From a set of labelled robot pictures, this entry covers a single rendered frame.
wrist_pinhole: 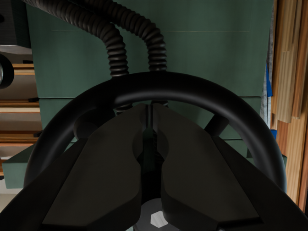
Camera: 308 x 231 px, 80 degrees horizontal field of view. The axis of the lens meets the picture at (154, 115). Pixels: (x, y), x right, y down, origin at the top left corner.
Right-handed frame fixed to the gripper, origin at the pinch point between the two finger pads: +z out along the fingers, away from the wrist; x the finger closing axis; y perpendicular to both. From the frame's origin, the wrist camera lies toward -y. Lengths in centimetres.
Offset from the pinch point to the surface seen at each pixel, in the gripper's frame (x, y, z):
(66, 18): -9.8, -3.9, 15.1
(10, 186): -28.8, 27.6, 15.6
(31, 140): -161, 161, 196
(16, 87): -204, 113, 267
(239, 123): 9.0, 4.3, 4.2
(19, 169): -26.3, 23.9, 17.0
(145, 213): -0.4, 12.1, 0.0
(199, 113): 10.3, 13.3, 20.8
